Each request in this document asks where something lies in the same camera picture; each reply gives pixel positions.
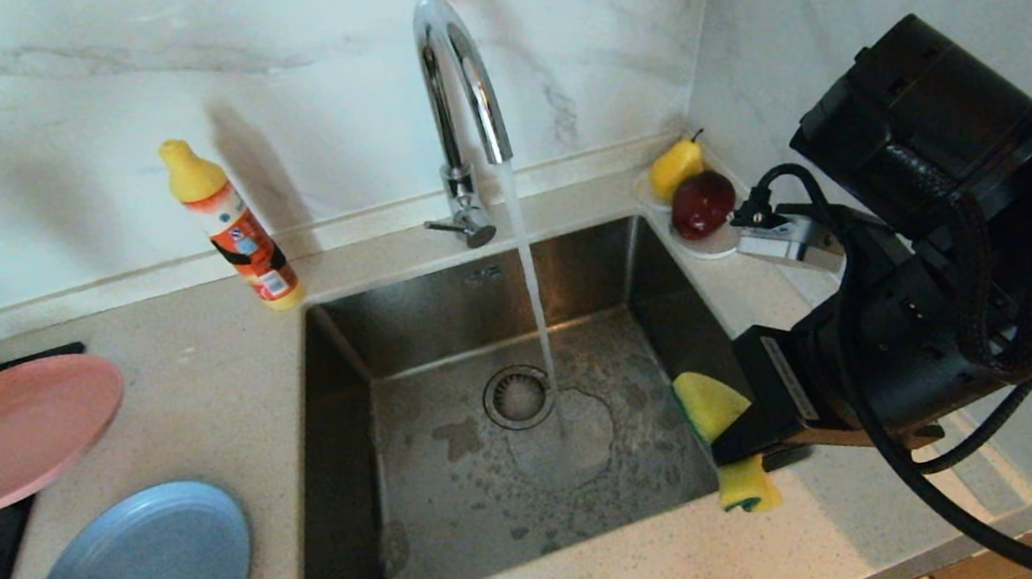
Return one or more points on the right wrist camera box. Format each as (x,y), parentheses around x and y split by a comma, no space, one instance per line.
(787,243)

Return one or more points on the yellow pear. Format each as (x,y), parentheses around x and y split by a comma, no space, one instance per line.
(673,168)

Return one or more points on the metal sink drain strainer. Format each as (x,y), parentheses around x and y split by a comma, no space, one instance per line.
(519,398)

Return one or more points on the stainless steel sink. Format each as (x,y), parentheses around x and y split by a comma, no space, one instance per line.
(467,518)

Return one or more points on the chrome gooseneck faucet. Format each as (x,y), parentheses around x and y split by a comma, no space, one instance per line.
(459,186)

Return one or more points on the orange dish soap bottle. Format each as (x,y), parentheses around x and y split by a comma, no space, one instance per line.
(237,230)

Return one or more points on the yellow sponge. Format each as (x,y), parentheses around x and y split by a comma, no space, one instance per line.
(709,404)

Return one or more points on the dark red apple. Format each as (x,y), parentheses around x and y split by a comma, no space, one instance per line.
(701,206)

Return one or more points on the pink plate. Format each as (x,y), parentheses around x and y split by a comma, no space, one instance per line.
(2,437)

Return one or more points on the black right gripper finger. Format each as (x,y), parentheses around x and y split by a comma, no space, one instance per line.
(750,443)

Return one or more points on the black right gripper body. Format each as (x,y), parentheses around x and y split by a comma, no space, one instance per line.
(869,361)

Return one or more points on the small white dish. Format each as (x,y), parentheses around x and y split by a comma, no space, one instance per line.
(720,247)

